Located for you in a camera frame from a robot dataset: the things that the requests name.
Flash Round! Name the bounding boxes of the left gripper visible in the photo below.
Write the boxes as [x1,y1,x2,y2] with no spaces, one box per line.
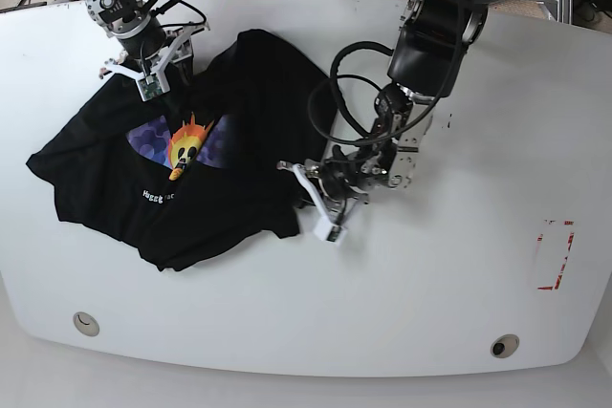
[276,145,371,231]

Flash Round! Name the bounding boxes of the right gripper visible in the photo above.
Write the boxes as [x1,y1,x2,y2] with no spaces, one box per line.
[98,20,209,86]

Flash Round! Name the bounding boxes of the black printed t-shirt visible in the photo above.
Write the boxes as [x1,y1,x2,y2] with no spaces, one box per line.
[27,30,337,271]

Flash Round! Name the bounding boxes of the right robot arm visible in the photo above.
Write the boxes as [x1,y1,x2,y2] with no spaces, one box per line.
[85,0,208,97]

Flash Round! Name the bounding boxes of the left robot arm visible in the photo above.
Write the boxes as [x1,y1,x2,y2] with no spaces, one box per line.
[278,0,498,243]

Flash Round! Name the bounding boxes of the red tape rectangle marking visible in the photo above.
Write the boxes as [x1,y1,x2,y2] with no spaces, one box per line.
[533,220,576,291]

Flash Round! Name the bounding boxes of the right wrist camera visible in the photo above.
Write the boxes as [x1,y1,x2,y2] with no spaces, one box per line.
[136,74,170,101]

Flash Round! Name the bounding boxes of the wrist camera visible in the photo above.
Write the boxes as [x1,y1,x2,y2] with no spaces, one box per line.
[314,217,346,246]
[136,74,170,101]

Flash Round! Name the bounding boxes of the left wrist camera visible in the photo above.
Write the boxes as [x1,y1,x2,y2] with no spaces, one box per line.
[314,217,346,246]

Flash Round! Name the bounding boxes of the right table cable grommet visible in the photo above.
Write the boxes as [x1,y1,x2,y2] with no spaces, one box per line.
[491,334,520,359]

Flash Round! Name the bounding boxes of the table cable grommet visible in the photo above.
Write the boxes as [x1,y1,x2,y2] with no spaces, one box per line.
[491,334,520,359]
[73,311,100,337]

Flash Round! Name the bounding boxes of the left table cable grommet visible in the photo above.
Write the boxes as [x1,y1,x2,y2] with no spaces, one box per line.
[73,311,100,337]

